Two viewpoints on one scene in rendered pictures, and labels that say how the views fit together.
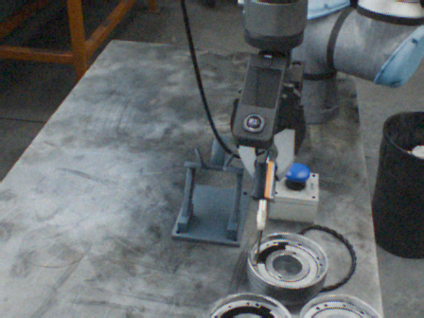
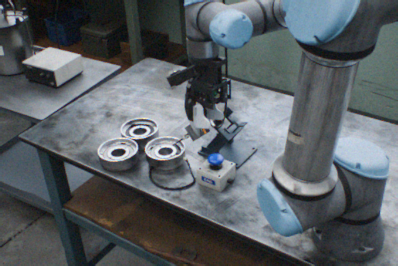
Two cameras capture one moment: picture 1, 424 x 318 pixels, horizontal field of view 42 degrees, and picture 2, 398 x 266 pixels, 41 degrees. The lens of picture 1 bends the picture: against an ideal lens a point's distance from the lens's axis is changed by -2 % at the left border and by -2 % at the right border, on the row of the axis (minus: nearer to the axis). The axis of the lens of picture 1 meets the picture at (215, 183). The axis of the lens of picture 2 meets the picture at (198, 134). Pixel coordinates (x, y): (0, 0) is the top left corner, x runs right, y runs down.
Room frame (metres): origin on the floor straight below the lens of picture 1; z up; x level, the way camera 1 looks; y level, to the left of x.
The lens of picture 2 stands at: (1.17, -1.03, 1.63)
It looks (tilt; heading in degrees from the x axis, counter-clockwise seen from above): 34 degrees down; 119
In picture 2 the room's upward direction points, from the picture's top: 3 degrees counter-clockwise
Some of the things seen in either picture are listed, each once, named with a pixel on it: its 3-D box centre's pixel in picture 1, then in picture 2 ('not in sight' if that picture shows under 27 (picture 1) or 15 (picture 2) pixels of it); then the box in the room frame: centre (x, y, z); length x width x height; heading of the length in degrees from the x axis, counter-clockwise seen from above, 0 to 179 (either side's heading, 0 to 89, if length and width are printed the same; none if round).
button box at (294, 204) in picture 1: (293, 192); (217, 173); (0.70, -0.12, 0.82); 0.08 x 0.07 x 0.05; 173
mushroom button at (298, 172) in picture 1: (295, 181); (215, 164); (0.70, -0.12, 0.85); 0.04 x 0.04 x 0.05
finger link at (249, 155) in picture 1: (252, 141); (213, 114); (0.66, -0.05, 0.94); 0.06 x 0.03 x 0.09; 168
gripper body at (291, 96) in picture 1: (273, 71); (207, 79); (0.65, -0.07, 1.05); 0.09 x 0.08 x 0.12; 168
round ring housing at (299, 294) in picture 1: (286, 269); (165, 153); (0.54, -0.10, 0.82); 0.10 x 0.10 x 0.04
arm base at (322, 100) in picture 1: (306, 83); (349, 218); (1.03, -0.17, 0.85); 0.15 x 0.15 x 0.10
